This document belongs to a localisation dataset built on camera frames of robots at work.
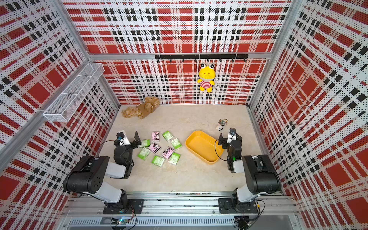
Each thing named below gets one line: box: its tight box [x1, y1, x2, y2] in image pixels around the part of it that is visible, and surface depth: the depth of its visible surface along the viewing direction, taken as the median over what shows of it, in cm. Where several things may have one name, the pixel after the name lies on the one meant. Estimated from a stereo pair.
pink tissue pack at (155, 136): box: [151, 131, 161, 142], surface depth 101 cm
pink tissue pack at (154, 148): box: [148, 143, 162, 155], surface depth 95 cm
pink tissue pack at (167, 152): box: [161, 146, 175, 160], surface depth 93 cm
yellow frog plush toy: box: [196, 62, 216, 93], surface depth 95 cm
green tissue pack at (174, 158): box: [168, 151, 181, 166], surface depth 90 cm
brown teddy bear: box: [121, 96, 161, 119], surface depth 108 cm
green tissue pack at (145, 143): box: [139, 138, 151, 148], surface depth 98 cm
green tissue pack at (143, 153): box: [137, 147, 151, 161], surface depth 93 cm
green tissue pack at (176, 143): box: [170, 137, 183, 150], surface depth 98 cm
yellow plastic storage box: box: [185, 130, 225, 165], surface depth 98 cm
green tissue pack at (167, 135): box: [161, 130, 174, 141], surface depth 102 cm
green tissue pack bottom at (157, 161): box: [151, 155, 165, 168], surface depth 90 cm
